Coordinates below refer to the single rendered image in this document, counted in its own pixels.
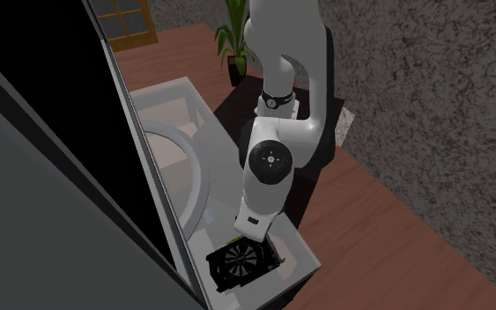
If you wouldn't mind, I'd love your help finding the black graphics card with fan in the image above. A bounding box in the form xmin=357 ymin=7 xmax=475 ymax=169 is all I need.
xmin=205 ymin=237 xmax=282 ymax=294

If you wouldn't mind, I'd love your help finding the dark robot stand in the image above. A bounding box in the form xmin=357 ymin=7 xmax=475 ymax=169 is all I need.
xmin=212 ymin=75 xmax=346 ymax=230

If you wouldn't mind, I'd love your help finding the green potted plant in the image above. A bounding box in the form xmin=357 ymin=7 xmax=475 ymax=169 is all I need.
xmin=213 ymin=0 xmax=255 ymax=89

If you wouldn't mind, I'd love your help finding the large black flat screen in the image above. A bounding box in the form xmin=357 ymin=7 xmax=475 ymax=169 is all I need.
xmin=0 ymin=0 xmax=211 ymax=310

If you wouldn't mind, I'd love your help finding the wooden door with glass panes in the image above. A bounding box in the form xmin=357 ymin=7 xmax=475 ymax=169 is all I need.
xmin=87 ymin=0 xmax=160 ymax=54

